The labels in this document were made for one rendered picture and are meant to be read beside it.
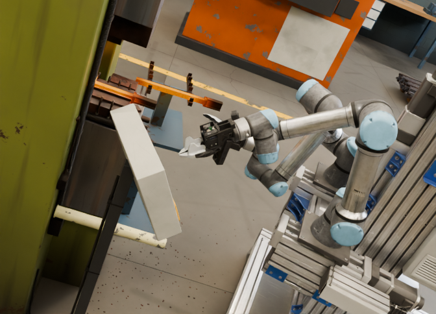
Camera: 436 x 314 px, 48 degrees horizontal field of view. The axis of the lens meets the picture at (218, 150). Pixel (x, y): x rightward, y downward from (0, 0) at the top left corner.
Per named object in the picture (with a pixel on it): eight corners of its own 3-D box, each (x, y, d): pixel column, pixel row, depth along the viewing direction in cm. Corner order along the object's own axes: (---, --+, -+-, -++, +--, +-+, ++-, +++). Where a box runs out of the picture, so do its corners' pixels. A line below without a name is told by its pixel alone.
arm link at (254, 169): (254, 186, 216) (265, 167, 210) (239, 170, 222) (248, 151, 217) (266, 184, 221) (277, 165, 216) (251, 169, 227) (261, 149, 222)
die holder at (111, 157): (122, 170, 250) (148, 96, 228) (106, 218, 218) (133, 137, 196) (12, 135, 241) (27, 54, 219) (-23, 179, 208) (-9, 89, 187)
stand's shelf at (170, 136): (181, 115, 285) (181, 112, 284) (181, 153, 252) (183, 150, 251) (130, 100, 277) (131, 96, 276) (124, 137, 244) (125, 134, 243)
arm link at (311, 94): (337, 160, 250) (313, 109, 205) (316, 143, 258) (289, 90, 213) (354, 144, 250) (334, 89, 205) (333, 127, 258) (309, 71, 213)
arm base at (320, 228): (344, 233, 213) (355, 217, 208) (341, 253, 199) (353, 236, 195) (313, 217, 214) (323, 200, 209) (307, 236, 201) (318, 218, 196)
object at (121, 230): (163, 243, 200) (168, 234, 197) (162, 252, 195) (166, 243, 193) (56, 211, 193) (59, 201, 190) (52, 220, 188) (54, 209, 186)
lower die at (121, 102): (130, 106, 215) (135, 89, 211) (121, 128, 198) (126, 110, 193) (34, 72, 208) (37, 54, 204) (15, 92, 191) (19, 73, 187)
